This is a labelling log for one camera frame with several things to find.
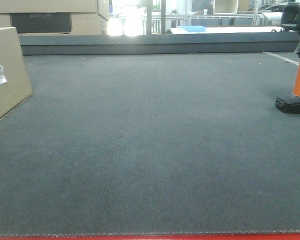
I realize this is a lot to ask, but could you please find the brown cardboard package box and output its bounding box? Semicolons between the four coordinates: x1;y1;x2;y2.
0;27;33;121

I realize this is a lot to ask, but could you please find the white table top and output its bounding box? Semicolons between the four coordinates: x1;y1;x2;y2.
170;25;284;34

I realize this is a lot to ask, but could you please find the blue plastic tray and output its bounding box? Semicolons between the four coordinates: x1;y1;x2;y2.
177;25;207;33

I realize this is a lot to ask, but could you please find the white plastic bin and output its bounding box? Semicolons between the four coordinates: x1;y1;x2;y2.
213;0;239;15

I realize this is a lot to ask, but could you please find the dark grey conveyor side rail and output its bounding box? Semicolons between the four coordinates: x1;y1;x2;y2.
19;31;299;56

